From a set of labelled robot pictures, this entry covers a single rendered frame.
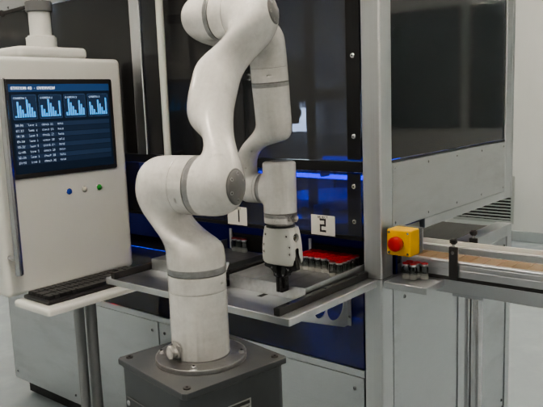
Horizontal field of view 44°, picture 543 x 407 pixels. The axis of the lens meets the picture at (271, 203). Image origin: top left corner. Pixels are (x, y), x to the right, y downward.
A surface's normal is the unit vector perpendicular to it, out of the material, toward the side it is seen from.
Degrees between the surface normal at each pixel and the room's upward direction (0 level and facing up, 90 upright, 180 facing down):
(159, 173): 63
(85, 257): 90
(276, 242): 90
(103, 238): 90
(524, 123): 90
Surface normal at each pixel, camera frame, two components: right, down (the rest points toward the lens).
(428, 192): 0.77, 0.07
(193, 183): -0.45, -0.04
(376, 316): -0.63, 0.14
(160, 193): -0.47, 0.26
